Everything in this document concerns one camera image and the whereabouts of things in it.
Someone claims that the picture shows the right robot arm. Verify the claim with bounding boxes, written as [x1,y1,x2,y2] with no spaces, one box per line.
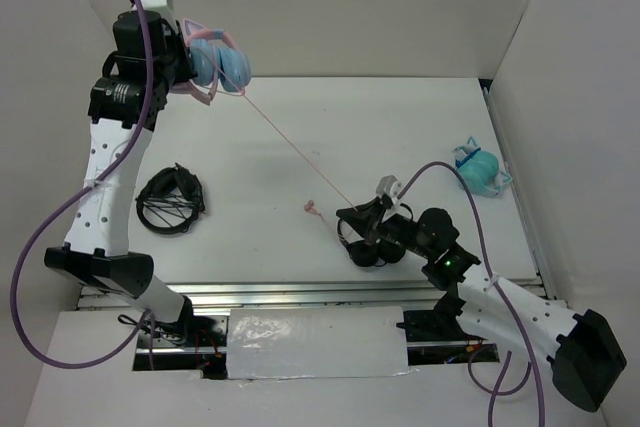
[336,199,627,412]

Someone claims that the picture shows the pink blue cat-ear headphones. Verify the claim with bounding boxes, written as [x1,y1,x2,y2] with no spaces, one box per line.
[171,18,252,105]

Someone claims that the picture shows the pink headphone cable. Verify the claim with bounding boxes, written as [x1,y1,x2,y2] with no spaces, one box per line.
[242,86,359,221]

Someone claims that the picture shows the black headphones with cable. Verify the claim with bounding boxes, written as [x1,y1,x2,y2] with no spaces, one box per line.
[135,164,206,236]

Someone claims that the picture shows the teal cat-ear headphones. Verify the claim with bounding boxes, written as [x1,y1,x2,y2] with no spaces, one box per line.
[453,136,513,198]

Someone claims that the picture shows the aluminium rail frame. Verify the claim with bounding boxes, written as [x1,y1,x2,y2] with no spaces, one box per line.
[74,77,556,311]

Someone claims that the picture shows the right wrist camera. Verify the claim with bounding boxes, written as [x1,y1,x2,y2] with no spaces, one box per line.
[376,175,402,210]

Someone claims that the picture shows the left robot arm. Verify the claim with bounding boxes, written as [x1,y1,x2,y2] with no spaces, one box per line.
[44,10,197,346]

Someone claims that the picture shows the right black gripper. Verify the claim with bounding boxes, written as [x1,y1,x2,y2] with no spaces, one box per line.
[337,195,434,259]

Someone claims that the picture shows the black on-ear headphones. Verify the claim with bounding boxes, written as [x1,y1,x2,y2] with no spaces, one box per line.
[336,220,406,269]

